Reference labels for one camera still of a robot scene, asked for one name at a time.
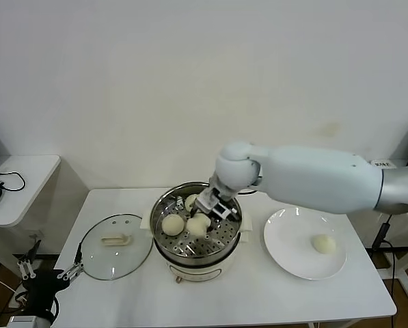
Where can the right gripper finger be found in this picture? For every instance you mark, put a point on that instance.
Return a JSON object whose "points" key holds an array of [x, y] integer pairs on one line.
{"points": [[203, 201], [216, 222]]}

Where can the cream electric cooker base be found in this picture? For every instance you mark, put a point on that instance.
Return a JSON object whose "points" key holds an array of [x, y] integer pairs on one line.
{"points": [[197, 271]]}

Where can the white steamed baozi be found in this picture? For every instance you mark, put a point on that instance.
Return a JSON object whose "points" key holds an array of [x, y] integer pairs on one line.
{"points": [[190, 201], [197, 227], [323, 244], [173, 225]]}

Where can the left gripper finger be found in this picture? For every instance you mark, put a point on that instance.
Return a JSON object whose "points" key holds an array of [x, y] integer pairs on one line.
{"points": [[72, 268], [24, 268]]}

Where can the small white label sticker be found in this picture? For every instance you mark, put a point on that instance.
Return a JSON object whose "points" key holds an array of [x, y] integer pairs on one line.
{"points": [[382, 164]]}

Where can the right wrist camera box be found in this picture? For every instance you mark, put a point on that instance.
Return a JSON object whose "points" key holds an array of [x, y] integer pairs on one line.
{"points": [[226, 211]]}

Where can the black floor bar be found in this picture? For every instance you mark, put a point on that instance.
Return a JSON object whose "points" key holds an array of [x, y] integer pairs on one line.
{"points": [[19, 256], [402, 249]]}

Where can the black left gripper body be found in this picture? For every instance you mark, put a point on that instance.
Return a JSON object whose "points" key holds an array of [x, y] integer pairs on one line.
{"points": [[44, 287]]}

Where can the white round plate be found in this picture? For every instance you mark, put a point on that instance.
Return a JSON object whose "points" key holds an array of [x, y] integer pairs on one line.
{"points": [[292, 239]]}

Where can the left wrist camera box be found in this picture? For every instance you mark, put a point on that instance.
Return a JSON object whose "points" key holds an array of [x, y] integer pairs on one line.
{"points": [[22, 322]]}

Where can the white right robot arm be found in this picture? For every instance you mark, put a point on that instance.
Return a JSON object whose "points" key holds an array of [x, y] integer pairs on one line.
{"points": [[320, 177]]}

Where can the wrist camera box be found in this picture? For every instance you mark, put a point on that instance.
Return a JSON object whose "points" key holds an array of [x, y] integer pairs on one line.
{"points": [[22, 322], [226, 211]]}

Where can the glass pot lid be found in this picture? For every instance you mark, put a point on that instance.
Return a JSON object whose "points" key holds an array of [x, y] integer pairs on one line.
{"points": [[121, 261]]}

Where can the stainless steel steamer basket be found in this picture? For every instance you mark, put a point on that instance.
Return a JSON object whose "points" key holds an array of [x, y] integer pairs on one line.
{"points": [[224, 239]]}

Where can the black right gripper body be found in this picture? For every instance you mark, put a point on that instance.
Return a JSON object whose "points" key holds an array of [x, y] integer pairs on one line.
{"points": [[226, 195]]}

